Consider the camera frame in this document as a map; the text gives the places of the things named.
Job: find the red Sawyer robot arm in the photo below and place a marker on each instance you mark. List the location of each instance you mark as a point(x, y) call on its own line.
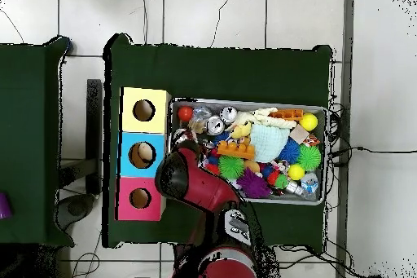
point(205, 190)

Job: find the wooden box with three holes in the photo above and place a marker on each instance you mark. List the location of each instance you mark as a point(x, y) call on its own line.
point(143, 128)

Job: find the orange toy building brick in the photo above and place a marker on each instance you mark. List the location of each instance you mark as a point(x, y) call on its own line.
point(236, 150)

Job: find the yellow plush duck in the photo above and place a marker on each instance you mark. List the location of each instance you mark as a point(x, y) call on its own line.
point(241, 131)

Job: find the red-orange ball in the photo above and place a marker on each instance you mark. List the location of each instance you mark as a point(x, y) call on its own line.
point(185, 113)

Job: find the bright green spiky ball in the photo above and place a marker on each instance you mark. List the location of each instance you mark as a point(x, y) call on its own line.
point(231, 167)

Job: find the mint green cloth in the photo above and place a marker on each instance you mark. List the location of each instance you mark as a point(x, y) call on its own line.
point(268, 142)

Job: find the purple spiky toy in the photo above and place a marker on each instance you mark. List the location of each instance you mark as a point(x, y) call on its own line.
point(254, 185)

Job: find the dark green table cloth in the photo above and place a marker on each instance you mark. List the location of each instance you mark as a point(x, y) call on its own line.
point(228, 72)

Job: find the blue spiky ball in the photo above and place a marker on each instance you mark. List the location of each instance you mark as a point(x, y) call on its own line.
point(289, 151)

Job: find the dark grey rounded base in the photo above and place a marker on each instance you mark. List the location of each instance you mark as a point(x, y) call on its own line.
point(76, 208)

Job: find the green cloth side table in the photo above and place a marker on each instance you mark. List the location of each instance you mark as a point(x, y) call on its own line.
point(26, 144)

